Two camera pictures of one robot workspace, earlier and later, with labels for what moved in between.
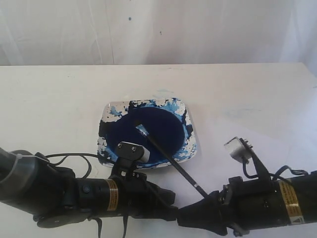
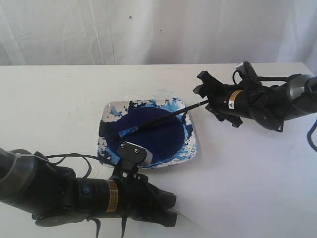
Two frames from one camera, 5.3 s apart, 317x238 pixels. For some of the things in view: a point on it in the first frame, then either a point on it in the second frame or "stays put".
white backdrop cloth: x=54 y=32 stays put
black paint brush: x=140 y=127 -> x=124 y=133
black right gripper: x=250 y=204 -> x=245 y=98
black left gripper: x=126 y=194 stays put
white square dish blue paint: x=167 y=119 stays put
